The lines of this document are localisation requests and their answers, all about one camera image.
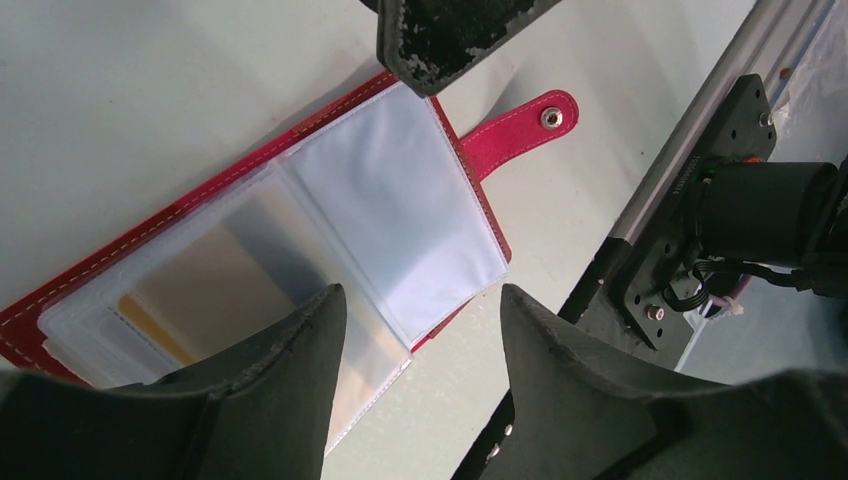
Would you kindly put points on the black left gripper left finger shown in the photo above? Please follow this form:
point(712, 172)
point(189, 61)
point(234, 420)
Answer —
point(260, 409)

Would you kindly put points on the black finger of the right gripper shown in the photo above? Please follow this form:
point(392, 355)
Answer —
point(429, 44)

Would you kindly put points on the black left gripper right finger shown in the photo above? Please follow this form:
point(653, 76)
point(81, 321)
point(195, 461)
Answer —
point(587, 410)

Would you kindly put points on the red leather card holder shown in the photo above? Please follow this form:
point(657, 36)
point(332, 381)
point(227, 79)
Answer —
point(375, 192)

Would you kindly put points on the gold card with stripe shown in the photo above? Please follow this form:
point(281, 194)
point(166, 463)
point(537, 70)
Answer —
point(206, 298)

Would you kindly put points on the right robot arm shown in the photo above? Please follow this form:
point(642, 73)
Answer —
point(782, 222)

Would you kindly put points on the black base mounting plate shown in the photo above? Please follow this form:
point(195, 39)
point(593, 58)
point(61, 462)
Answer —
point(634, 298)

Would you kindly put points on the aluminium frame rail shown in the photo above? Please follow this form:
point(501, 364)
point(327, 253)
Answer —
point(773, 37)

